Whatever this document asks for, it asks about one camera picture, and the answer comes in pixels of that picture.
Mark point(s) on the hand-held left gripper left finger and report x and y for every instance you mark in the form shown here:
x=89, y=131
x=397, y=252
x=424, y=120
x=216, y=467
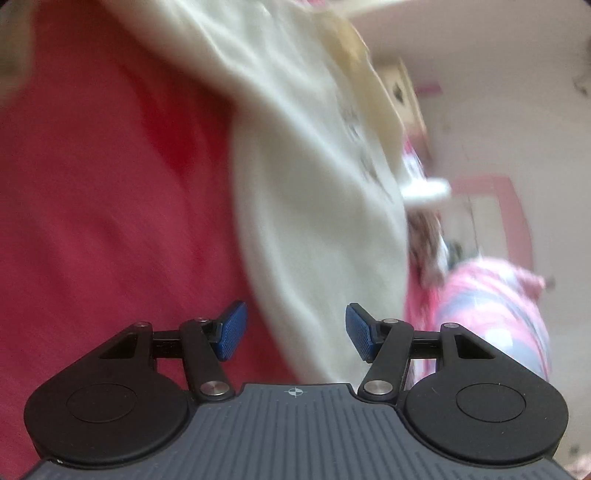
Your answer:
x=231, y=330

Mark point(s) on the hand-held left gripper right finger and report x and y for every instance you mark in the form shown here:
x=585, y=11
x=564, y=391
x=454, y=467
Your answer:
x=360, y=330

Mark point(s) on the white fleece garment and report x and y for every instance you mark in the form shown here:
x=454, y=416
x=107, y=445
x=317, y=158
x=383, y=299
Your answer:
x=314, y=207

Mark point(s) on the pale checkered garment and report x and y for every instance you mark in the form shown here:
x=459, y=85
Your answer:
x=427, y=249

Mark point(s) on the pink floral quilt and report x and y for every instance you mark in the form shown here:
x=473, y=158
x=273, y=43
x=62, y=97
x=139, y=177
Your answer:
x=489, y=304

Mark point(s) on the red floral blanket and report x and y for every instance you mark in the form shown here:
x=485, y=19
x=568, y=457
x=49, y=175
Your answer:
x=115, y=207

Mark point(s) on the cream nightstand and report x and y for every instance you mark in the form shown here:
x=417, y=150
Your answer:
x=404, y=92

